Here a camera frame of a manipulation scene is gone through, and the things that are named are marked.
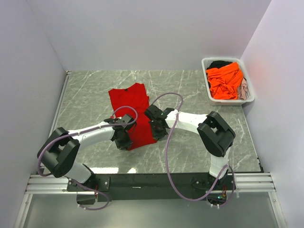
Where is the orange t shirt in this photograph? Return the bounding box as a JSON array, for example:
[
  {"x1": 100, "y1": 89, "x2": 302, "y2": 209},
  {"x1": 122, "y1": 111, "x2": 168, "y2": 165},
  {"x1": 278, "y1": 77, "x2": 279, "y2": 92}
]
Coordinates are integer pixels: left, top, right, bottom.
[{"x1": 206, "y1": 62, "x2": 244, "y2": 100}]

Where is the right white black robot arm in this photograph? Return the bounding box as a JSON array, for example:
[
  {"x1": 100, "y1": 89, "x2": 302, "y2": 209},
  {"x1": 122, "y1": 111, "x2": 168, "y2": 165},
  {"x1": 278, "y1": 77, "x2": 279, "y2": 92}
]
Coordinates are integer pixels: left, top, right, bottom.
[{"x1": 144, "y1": 104, "x2": 236, "y2": 190}]

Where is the white plastic laundry basket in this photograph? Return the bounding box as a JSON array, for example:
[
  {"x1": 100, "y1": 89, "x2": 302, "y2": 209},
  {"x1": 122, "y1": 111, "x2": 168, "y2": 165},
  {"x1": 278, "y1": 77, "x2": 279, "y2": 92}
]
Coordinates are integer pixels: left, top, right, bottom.
[{"x1": 201, "y1": 57, "x2": 255, "y2": 106}]

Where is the red t shirt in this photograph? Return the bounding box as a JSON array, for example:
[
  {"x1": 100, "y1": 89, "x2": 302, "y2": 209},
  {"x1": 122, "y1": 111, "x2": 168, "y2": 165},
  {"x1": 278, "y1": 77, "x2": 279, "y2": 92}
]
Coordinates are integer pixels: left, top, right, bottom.
[{"x1": 108, "y1": 83, "x2": 156, "y2": 151}]

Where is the aluminium front frame rail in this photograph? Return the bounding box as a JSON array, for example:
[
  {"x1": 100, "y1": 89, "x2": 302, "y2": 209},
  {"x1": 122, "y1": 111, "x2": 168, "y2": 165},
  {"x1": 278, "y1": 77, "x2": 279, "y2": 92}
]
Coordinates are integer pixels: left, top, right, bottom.
[{"x1": 25, "y1": 173, "x2": 276, "y2": 194}]

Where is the pink garment in basket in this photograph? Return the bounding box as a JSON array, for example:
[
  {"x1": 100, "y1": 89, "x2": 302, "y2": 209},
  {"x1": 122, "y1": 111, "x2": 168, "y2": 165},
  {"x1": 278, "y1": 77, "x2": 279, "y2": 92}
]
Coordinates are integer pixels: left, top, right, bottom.
[{"x1": 237, "y1": 78, "x2": 248, "y2": 100}]

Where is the black garment in basket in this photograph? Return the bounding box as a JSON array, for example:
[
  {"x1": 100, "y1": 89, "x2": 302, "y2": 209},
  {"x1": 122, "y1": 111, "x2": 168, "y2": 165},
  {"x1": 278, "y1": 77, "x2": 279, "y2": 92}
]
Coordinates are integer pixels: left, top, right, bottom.
[{"x1": 207, "y1": 60, "x2": 232, "y2": 70}]

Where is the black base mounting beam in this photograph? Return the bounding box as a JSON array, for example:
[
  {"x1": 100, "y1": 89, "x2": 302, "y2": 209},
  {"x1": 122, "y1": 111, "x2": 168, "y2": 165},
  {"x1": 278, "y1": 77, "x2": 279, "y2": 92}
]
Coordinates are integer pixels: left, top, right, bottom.
[{"x1": 66, "y1": 172, "x2": 236, "y2": 206}]

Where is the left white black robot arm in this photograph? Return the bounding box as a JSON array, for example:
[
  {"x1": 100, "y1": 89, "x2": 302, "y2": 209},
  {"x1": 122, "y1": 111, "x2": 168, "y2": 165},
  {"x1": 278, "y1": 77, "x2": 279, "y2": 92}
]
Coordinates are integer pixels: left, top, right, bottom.
[{"x1": 37, "y1": 114, "x2": 136, "y2": 191}]

